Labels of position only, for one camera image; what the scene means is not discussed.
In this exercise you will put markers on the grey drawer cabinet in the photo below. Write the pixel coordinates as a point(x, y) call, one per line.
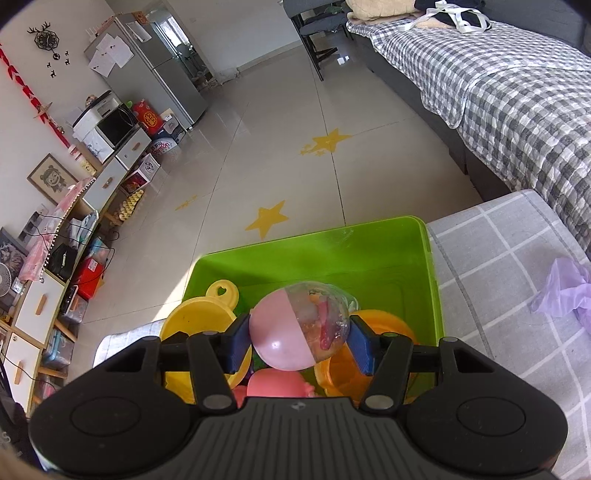
point(111, 180)

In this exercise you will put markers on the purple glove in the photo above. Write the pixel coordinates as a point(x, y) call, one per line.
point(563, 290)

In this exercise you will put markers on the blue white box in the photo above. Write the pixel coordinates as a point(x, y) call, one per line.
point(170, 129)

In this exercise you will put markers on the black device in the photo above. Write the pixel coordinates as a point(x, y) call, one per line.
point(62, 261)

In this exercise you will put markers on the red hanging decoration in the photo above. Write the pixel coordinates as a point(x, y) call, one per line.
point(27, 92)

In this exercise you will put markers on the grey checked sofa cover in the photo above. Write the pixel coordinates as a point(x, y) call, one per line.
point(485, 83)

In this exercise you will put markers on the grey checked tablecloth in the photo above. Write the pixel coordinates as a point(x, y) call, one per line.
point(485, 277)

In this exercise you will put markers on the pink toy pig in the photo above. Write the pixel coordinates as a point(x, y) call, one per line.
point(277, 383)

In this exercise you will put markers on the dark framed picture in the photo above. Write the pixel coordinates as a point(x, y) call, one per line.
point(11, 247)

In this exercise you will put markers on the yellow star floor sticker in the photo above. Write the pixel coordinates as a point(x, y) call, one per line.
point(187, 202)
point(265, 217)
point(328, 141)

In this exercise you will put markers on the pink lace cloth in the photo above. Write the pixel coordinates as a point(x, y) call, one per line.
point(51, 230)

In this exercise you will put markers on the framed cartoon picture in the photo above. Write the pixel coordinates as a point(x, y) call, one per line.
point(51, 180)

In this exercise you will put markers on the white box red picture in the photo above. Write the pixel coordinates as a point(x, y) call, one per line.
point(143, 173)

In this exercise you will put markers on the grey chair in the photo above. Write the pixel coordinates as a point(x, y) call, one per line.
point(318, 23)

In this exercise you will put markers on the red storage box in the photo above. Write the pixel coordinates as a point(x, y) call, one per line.
point(91, 277)

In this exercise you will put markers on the black wall clock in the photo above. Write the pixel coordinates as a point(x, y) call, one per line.
point(44, 40)

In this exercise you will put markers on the orange toy pumpkin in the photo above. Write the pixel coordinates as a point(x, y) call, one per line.
point(337, 369)

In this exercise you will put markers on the wooden white drawer cabinet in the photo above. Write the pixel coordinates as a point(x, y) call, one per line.
point(37, 309)

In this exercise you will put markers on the black microwave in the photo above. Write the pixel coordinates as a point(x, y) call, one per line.
point(115, 127)

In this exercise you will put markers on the yellow toy pot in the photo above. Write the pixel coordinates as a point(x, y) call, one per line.
point(194, 318)

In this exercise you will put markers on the clear storage bin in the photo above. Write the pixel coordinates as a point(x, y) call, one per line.
point(57, 350)

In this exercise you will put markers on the white printer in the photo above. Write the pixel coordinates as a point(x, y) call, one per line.
point(99, 110)

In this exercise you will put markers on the white printed carton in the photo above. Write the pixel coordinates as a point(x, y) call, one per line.
point(161, 147)

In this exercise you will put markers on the pink clear capsule egg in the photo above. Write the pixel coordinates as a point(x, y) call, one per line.
point(277, 341)

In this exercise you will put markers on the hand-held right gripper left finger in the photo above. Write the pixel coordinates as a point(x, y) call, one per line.
point(238, 344)

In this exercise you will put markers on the silver fridge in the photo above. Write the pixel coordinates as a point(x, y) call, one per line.
point(152, 69)

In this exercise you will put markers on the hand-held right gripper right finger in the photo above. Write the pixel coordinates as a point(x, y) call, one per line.
point(362, 346)

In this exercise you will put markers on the grey sofa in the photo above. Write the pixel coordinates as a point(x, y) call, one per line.
point(415, 101)

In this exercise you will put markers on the papers on fridge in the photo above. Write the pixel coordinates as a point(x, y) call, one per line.
point(111, 53)

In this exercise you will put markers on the row of yellow toys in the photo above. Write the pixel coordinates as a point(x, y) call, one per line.
point(125, 205)

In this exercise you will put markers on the red gift box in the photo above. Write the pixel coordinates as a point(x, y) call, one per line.
point(148, 117)

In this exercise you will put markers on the green plastic cookie box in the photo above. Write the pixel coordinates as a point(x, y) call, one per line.
point(369, 258)

